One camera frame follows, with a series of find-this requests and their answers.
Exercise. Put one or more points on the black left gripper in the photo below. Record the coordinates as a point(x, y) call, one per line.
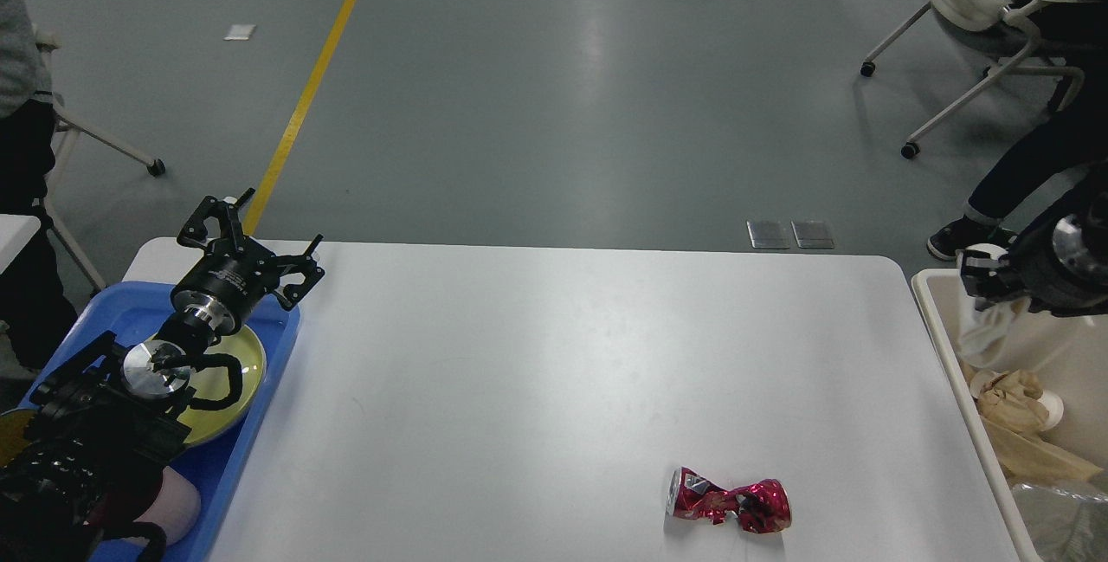
point(224, 288)

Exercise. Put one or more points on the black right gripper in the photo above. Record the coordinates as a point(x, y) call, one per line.
point(1061, 264)

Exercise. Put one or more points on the brown paper bag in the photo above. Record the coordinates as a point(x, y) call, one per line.
point(1031, 458)

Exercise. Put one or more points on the pink mug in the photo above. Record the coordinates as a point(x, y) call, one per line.
point(169, 501)

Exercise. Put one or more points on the crushed red can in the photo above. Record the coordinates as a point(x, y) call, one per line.
point(761, 507)

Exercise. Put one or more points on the brown paper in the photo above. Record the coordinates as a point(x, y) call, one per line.
point(1013, 402)

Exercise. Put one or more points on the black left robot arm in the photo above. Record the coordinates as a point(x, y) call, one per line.
point(131, 441)

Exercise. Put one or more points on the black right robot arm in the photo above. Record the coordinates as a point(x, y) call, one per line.
point(1093, 205)

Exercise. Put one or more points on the beige plastic bin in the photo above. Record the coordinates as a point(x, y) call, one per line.
point(1067, 354)

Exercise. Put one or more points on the blue plastic tray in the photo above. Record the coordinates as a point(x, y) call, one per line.
point(133, 310)

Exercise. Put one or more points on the right metal floor plate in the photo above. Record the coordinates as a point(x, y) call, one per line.
point(813, 234)

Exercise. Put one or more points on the metal floor plate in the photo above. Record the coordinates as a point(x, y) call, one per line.
point(813, 234)
point(768, 235)

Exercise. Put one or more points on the white side table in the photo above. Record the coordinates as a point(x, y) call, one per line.
point(16, 233)

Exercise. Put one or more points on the white paper scrap on floor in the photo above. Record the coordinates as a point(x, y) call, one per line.
point(240, 32)

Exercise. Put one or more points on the left metal floor plate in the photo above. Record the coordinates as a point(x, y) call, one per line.
point(768, 235)

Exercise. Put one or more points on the person in dark jeans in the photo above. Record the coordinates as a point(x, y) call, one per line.
point(1071, 137)

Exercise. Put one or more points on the teal mug yellow inside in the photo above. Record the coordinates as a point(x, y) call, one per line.
point(13, 425)

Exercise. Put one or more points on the white office chair right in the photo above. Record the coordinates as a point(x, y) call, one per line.
point(1006, 33)

